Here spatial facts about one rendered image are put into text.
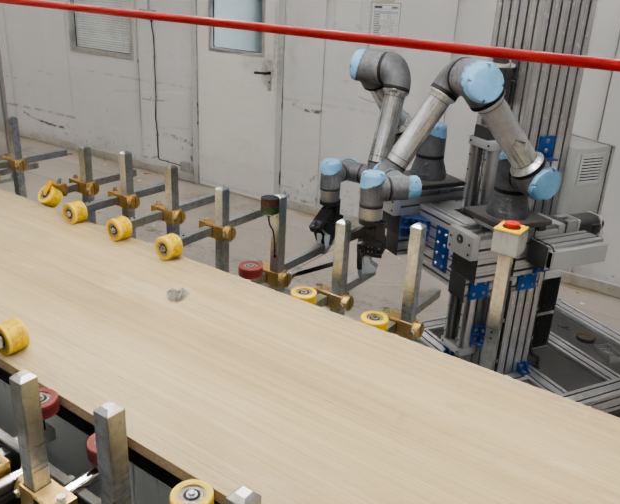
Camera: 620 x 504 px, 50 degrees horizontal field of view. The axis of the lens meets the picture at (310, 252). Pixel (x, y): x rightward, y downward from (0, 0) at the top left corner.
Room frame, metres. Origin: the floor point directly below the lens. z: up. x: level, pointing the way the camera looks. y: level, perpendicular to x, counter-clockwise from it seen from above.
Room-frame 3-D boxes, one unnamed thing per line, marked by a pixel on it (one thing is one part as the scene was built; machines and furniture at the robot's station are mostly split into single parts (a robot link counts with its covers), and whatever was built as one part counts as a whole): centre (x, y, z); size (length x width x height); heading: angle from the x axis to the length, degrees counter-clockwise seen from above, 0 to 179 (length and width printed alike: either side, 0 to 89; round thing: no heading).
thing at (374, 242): (2.00, -0.19, 1.03); 0.09 x 0.08 x 0.12; 75
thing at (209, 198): (2.40, 0.53, 0.95); 0.50 x 0.04 x 0.04; 145
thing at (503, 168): (2.29, -0.70, 1.21); 0.13 x 0.12 x 0.14; 17
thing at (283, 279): (2.08, 0.13, 0.85); 0.13 x 0.06 x 0.05; 55
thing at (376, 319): (1.69, -0.19, 0.85); 0.08 x 0.08 x 0.11
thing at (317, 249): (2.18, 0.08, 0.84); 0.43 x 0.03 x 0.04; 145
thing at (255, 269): (2.02, 0.19, 0.85); 0.08 x 0.08 x 0.11
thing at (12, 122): (2.92, 1.34, 0.92); 0.03 x 0.03 x 0.48; 55
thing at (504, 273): (1.63, -0.52, 0.93); 0.05 x 0.04 x 0.45; 55
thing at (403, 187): (2.05, -0.27, 1.19); 0.11 x 0.11 x 0.08; 17
